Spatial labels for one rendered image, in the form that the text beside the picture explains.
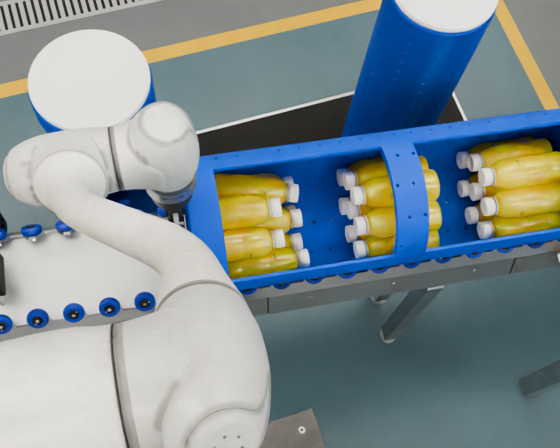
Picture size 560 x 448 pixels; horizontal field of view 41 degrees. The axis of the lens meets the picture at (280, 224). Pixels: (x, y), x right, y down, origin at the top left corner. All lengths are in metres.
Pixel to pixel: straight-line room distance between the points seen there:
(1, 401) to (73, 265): 1.09
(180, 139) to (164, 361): 0.52
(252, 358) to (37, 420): 0.18
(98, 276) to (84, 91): 0.43
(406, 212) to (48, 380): 0.97
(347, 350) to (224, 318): 1.95
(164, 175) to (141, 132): 0.09
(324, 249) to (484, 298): 1.21
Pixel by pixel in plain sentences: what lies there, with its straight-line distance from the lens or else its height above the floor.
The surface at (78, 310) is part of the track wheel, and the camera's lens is 1.66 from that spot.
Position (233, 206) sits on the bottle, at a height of 1.16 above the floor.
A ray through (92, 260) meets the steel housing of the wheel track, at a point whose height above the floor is 0.93.
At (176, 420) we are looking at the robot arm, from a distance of 0.64.
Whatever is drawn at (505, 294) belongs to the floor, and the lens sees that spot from 2.84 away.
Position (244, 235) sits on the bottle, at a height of 1.13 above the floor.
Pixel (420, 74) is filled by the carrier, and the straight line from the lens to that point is 2.10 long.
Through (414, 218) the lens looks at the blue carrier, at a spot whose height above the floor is 1.20.
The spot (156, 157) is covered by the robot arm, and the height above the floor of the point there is 1.55.
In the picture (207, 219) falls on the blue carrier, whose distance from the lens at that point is 1.42.
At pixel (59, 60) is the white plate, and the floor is 1.04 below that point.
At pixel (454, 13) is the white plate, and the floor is 1.04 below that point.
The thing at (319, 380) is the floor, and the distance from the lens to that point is 2.60.
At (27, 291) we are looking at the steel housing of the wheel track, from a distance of 1.74.
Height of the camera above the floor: 2.54
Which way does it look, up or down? 68 degrees down
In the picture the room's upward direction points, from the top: 11 degrees clockwise
